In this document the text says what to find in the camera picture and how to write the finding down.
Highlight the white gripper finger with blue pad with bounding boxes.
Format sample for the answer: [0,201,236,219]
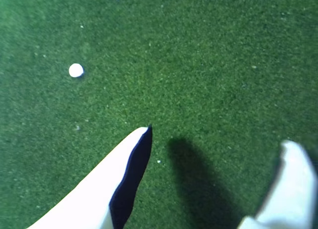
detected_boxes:
[27,124,153,229]

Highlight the white gripper finger with dark pad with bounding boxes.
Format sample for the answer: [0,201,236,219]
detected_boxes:
[238,140,318,229]

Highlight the white golf ball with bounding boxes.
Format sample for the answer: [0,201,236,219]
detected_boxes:
[68,63,84,78]

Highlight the green artificial turf mat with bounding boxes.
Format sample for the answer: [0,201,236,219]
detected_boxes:
[0,0,318,229]

